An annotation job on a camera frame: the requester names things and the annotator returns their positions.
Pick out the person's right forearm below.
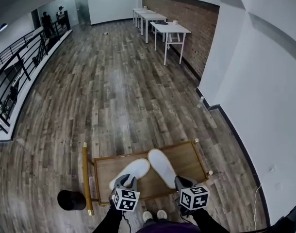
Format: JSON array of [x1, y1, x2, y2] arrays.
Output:
[[192, 207, 230, 233]]

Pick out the black metal railing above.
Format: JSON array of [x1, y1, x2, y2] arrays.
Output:
[[0, 9, 71, 134]]

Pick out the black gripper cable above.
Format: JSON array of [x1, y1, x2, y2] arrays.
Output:
[[122, 211, 132, 233], [180, 208, 195, 224]]

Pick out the wooden trolley cart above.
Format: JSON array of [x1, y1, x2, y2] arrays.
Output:
[[82, 138, 213, 216]]

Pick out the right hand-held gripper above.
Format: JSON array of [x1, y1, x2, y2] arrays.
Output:
[[174, 175, 210, 216]]

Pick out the white table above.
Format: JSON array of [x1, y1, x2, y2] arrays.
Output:
[[139, 13, 168, 44], [149, 20, 192, 66], [132, 7, 157, 29]]

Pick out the black round bin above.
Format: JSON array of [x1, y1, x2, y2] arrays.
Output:
[[57, 189, 87, 211]]

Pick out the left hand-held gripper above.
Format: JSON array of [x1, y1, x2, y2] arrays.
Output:
[[111, 174, 141, 212]]

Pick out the white slipper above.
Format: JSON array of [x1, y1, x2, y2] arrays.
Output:
[[147, 148, 179, 190], [109, 157, 151, 190]]

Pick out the person's left forearm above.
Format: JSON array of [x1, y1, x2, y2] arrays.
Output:
[[92, 195, 125, 233]]

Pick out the person's legs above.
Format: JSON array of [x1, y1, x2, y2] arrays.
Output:
[[135, 218, 200, 233]]

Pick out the person's left shoe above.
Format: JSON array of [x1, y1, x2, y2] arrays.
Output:
[[142, 210, 154, 222]]

